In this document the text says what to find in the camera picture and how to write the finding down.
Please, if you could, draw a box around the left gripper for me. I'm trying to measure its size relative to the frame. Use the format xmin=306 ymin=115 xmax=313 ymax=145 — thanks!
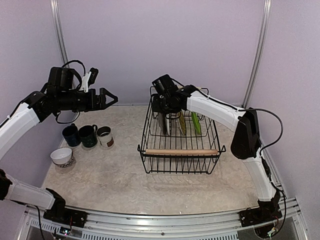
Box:
xmin=57 ymin=87 xmax=118 ymax=112

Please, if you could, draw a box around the grey plate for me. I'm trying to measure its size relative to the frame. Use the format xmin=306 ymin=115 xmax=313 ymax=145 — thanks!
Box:
xmin=158 ymin=112 xmax=167 ymax=135

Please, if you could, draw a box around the gold patterned plate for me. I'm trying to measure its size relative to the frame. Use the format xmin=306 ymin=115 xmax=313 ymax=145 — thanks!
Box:
xmin=176 ymin=111 xmax=187 ymax=136

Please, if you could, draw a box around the white cup with wood band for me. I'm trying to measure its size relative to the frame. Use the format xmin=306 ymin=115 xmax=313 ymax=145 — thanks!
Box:
xmin=96 ymin=126 xmax=114 ymax=148

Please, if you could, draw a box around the dark green mug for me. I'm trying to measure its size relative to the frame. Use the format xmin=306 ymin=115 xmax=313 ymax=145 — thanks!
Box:
xmin=78 ymin=124 xmax=98 ymax=148

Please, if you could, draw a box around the navy blue mug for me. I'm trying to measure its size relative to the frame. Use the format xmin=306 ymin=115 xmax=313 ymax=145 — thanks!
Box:
xmin=62 ymin=123 xmax=81 ymax=148

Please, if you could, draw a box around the blue white patterned bowl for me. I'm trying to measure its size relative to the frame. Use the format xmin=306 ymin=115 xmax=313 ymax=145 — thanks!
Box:
xmin=57 ymin=156 xmax=75 ymax=168

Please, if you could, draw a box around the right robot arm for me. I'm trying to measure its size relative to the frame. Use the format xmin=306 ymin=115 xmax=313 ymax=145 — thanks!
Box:
xmin=152 ymin=74 xmax=280 ymax=222

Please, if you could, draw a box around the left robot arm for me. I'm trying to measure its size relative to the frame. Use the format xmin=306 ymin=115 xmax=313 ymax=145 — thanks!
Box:
xmin=0 ymin=66 xmax=118 ymax=223

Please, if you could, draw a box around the green plate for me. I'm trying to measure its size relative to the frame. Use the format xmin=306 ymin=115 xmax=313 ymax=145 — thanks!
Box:
xmin=191 ymin=112 xmax=202 ymax=135

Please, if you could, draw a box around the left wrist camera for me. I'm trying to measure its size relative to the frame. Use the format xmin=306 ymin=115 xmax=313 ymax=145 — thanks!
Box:
xmin=79 ymin=67 xmax=99 ymax=93

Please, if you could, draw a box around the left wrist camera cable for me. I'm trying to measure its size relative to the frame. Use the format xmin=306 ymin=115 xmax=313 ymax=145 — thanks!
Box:
xmin=53 ymin=59 xmax=87 ymax=125

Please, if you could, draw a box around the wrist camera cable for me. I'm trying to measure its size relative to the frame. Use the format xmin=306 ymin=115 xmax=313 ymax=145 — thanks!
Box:
xmin=174 ymin=78 xmax=285 ymax=156
xmin=53 ymin=59 xmax=87 ymax=125

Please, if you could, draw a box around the black wire dish rack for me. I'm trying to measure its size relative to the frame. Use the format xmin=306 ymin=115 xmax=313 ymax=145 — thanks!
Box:
xmin=137 ymin=87 xmax=226 ymax=175

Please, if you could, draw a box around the left aluminium corner post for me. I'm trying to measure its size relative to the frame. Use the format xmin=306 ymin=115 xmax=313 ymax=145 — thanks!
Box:
xmin=50 ymin=0 xmax=69 ymax=64

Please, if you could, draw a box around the aluminium corner post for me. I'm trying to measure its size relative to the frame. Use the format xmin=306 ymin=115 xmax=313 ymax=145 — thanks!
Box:
xmin=50 ymin=0 xmax=69 ymax=64
xmin=241 ymin=0 xmax=272 ymax=108

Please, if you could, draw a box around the right aluminium corner post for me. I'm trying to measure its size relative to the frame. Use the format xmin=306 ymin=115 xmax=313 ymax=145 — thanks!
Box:
xmin=241 ymin=0 xmax=272 ymax=108

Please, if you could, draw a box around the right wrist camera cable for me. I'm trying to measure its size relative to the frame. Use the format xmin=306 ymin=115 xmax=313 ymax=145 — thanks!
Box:
xmin=174 ymin=78 xmax=285 ymax=156

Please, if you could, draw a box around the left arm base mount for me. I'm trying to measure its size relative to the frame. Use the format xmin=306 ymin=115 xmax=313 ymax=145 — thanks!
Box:
xmin=43 ymin=208 xmax=88 ymax=228

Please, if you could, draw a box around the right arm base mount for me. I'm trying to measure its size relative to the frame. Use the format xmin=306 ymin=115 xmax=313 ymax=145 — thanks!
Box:
xmin=238 ymin=196 xmax=283 ymax=227

